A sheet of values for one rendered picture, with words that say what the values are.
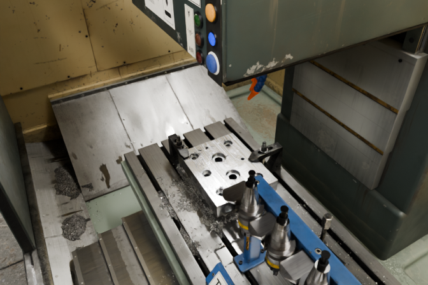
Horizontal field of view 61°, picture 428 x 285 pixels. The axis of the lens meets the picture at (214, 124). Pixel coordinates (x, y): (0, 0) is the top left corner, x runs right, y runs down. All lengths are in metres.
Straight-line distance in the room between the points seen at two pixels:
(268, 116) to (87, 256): 1.28
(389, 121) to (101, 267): 1.06
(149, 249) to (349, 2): 1.04
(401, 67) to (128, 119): 1.30
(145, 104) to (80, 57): 0.39
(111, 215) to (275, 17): 1.28
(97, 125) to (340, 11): 1.47
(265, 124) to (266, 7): 1.62
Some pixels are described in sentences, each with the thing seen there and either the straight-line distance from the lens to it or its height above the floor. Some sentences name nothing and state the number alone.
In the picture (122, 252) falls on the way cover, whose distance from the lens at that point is 1.42.
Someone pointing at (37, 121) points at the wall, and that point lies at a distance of 2.07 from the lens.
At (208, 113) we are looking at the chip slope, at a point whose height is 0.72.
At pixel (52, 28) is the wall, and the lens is 1.86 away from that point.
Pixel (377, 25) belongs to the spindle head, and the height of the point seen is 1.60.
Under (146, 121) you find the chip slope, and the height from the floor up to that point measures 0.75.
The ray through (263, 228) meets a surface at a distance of 0.82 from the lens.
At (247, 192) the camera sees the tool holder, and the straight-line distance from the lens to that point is 0.79.
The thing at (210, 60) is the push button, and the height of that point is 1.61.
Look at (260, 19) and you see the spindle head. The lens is 0.56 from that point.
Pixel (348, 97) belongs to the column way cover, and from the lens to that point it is 1.31.
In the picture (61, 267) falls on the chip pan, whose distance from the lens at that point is 1.53.
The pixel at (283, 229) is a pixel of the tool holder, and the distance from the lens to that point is 0.73.
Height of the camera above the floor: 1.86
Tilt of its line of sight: 37 degrees down
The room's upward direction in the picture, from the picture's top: 2 degrees counter-clockwise
